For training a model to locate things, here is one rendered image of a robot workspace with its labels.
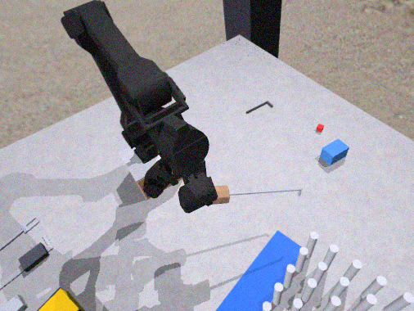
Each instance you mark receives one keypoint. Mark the blue flat strip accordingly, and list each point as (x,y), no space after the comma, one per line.
(257,283)

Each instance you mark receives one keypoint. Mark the small red cube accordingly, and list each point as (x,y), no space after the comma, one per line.
(320,128)

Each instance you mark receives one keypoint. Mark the blue block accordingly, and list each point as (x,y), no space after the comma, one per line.
(334,151)

